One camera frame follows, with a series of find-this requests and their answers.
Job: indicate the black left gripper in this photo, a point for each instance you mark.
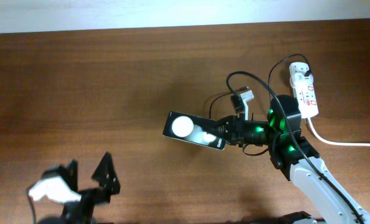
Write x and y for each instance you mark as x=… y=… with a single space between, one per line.
x=111 y=185

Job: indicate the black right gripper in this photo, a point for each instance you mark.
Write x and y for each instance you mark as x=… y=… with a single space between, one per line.
x=234 y=122

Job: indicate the black Samsung Galaxy phone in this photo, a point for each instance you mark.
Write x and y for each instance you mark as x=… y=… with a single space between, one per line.
x=192 y=129

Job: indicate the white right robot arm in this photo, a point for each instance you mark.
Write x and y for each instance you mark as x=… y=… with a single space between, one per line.
x=289 y=151

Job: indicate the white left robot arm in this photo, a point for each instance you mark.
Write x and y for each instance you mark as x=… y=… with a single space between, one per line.
x=59 y=219

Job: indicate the white USB charger plug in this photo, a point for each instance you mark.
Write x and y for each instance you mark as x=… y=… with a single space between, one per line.
x=299 y=79

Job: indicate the white power strip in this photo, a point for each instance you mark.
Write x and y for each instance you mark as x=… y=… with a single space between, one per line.
x=305 y=95

